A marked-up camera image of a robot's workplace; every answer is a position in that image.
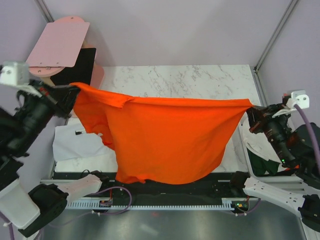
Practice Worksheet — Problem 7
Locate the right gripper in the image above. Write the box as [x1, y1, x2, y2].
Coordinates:
[243, 101, 294, 164]

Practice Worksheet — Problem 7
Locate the orange t shirt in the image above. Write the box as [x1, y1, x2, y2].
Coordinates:
[73, 82, 252, 185]

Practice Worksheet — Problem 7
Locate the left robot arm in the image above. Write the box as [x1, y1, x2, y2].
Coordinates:
[0, 81, 110, 238]

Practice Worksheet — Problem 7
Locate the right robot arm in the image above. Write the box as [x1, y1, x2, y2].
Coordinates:
[229, 103, 320, 232]

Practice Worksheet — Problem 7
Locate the white laundry basket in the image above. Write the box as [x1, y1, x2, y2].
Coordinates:
[240, 118, 296, 177]

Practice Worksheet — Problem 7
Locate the white t shirt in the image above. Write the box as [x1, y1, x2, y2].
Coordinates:
[241, 119, 281, 163]

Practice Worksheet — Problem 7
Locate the pink wooden shelf stand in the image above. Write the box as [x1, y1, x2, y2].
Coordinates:
[29, 15, 105, 88]

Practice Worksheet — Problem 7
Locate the black clipboard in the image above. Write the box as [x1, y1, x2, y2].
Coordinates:
[50, 47, 96, 86]

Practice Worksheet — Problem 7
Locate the dark green t shirt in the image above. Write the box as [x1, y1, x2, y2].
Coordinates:
[247, 149, 280, 177]

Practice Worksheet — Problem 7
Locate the white cloth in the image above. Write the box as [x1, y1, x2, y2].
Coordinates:
[52, 123, 115, 162]

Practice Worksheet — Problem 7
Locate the pink clipboard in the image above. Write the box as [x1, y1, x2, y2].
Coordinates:
[26, 22, 90, 68]

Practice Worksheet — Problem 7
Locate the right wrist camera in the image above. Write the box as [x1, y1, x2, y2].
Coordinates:
[282, 89, 310, 110]

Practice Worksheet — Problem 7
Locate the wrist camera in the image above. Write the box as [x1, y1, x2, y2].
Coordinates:
[0, 61, 30, 87]
[282, 89, 310, 110]

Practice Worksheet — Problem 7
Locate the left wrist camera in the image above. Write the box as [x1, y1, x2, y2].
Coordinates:
[0, 61, 30, 87]

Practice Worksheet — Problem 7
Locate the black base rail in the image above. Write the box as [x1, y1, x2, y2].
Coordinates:
[52, 171, 258, 207]

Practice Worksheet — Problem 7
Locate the white cable duct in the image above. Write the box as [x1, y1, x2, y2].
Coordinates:
[66, 198, 234, 211]

